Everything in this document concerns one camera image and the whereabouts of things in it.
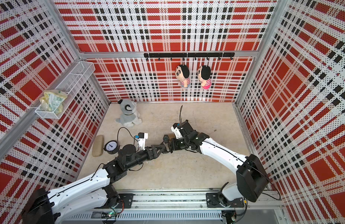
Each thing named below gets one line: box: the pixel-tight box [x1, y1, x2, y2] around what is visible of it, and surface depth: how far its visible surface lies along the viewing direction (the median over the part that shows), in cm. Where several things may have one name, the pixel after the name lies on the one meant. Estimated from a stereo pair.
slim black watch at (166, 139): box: [162, 134, 171, 145], surface depth 92 cm
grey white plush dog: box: [115, 98, 143, 127], surface depth 100 cm
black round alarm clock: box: [103, 140, 120, 155], surface depth 93 cm
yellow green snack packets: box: [39, 89, 68, 114], surface depth 64 cm
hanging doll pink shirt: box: [196, 65, 212, 90], surface depth 97 cm
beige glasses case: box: [91, 134, 104, 157], surface depth 94 cm
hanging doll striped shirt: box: [175, 64, 191, 88], surface depth 95 cm
